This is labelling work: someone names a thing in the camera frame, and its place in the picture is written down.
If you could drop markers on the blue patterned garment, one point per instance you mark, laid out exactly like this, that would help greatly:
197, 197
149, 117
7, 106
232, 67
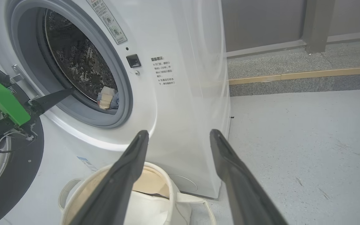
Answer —
106, 98

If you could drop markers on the black door latch socket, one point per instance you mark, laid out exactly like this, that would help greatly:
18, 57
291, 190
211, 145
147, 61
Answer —
133, 61

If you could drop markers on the grey wall pillar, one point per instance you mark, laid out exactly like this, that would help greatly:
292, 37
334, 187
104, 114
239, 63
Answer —
317, 25

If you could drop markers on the white front-load washing machine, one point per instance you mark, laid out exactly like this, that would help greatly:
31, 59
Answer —
173, 118

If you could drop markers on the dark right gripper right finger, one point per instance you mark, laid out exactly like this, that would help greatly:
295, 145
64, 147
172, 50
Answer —
239, 187

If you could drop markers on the stainless steel washing machine drum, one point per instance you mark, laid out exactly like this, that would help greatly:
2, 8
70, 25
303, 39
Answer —
73, 56

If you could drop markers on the black printed text label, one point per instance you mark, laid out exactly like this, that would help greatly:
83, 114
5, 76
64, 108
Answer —
163, 71

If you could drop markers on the yellow wooden floor strip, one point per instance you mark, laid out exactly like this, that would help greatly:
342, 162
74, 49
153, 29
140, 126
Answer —
308, 75

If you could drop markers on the blue energy label sticker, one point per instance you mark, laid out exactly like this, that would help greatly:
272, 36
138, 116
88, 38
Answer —
87, 163

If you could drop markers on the washing machine door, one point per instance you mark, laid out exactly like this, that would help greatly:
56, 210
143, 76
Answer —
17, 181

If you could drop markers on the cream canvas laundry basket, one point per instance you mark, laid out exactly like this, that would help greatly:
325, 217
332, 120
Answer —
155, 181

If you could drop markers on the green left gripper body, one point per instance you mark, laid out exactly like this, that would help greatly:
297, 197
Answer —
2, 100

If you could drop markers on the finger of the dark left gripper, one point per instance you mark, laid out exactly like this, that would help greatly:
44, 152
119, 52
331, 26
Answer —
52, 99

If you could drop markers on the caution sticker with icons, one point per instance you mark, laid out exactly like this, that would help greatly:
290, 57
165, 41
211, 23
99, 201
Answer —
109, 23

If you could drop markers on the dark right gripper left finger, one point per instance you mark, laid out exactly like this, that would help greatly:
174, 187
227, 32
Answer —
117, 187

